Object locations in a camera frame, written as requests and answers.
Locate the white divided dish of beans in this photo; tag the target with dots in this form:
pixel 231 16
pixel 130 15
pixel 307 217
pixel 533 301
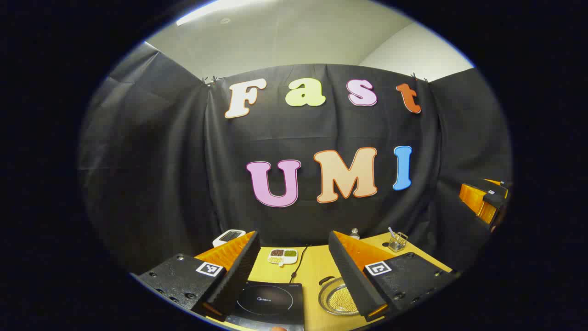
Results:
pixel 282 255

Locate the heap of yellow soybeans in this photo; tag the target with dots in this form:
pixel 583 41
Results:
pixel 344 301

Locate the white toaster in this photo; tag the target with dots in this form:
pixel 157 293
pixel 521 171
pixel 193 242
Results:
pixel 227 236

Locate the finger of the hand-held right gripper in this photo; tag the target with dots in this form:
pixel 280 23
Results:
pixel 475 202
pixel 498 186

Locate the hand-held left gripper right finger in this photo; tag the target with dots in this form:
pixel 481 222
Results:
pixel 349 276

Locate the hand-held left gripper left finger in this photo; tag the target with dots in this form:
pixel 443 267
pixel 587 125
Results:
pixel 239 271

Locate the clear bottle with pink label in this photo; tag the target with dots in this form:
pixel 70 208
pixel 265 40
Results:
pixel 354 234

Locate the black induction cooktop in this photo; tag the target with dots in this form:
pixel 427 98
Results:
pixel 271 301

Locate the striped straw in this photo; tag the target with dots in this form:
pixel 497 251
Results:
pixel 391 231

